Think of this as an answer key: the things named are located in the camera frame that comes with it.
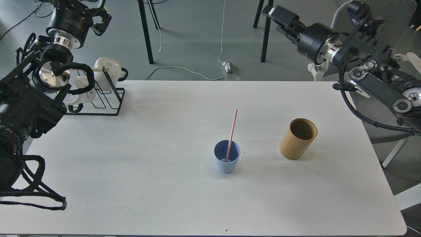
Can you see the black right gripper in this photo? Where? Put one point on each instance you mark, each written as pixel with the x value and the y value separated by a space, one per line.
pixel 313 39

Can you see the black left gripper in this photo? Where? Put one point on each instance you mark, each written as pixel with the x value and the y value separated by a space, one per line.
pixel 74 19

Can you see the blue plastic cup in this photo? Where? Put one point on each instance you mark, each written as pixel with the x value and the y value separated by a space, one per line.
pixel 219 152

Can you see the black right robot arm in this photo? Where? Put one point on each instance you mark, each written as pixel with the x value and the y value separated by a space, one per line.
pixel 363 62

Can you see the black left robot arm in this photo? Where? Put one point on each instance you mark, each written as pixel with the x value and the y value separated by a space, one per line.
pixel 32 94

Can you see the black table leg right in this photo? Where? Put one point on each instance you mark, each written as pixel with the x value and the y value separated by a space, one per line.
pixel 265 40

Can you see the black thin leg right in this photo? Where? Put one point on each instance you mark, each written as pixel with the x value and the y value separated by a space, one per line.
pixel 258 13

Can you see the white mug upper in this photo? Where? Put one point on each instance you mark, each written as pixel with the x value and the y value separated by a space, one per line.
pixel 109 73

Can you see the white mug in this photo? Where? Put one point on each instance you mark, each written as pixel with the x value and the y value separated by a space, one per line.
pixel 82 95
pixel 109 73

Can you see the black table leg left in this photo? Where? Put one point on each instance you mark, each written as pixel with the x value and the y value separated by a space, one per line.
pixel 146 32

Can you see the black thin table leg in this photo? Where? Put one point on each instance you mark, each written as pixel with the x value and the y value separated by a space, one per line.
pixel 153 13

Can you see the white mug lower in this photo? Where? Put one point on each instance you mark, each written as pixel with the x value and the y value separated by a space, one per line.
pixel 82 95

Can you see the white power plug adapter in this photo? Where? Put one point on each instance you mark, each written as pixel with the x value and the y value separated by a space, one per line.
pixel 229 68

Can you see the grey office chair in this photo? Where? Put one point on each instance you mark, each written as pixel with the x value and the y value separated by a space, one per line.
pixel 396 13

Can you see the bamboo cylinder holder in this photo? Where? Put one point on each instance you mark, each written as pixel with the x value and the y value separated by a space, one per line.
pixel 298 137

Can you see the black wire mug rack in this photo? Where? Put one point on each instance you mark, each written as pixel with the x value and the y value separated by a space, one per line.
pixel 105 104

